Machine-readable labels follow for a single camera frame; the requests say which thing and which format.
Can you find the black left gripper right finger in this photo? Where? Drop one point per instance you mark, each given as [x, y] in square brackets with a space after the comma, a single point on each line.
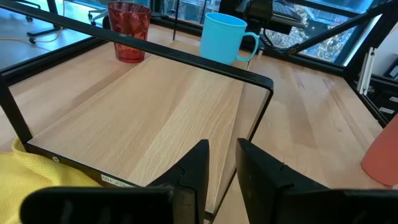
[295, 205]

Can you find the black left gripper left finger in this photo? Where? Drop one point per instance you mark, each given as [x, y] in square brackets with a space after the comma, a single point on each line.
[124, 205]

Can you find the orange plastic cup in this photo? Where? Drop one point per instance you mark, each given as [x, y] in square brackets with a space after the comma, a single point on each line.
[384, 158]

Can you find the red faceted plastic tumbler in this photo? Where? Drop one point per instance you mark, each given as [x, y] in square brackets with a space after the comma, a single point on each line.
[130, 34]

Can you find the light blue plastic mug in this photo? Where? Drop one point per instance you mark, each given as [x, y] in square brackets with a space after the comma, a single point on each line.
[220, 39]

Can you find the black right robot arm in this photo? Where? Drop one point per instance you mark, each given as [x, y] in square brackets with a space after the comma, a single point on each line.
[264, 12]

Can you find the black-framed wooden shelf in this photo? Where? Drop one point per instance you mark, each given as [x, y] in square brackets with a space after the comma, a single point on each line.
[140, 109]

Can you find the yellow cloth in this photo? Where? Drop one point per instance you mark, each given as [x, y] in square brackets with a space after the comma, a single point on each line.
[28, 180]

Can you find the white metal bracket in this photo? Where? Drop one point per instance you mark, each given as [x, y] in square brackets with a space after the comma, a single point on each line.
[366, 71]

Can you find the black table frame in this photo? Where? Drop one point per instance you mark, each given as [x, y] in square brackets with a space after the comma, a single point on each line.
[382, 25]

